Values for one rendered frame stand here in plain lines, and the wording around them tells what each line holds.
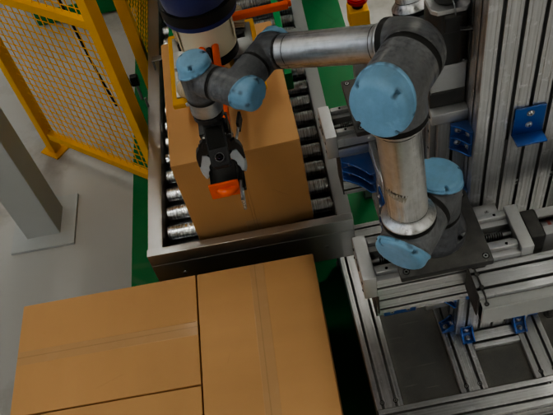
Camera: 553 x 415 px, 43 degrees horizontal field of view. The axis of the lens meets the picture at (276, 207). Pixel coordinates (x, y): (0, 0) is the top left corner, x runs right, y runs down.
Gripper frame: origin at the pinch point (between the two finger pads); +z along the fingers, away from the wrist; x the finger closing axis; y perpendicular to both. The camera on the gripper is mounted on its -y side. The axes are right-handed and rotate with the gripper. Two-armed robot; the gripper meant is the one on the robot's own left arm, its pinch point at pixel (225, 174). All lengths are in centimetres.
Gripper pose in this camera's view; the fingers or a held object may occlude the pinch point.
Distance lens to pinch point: 175.5
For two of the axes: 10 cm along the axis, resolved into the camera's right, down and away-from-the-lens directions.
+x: -9.8, 2.0, 0.3
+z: 1.5, 6.2, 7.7
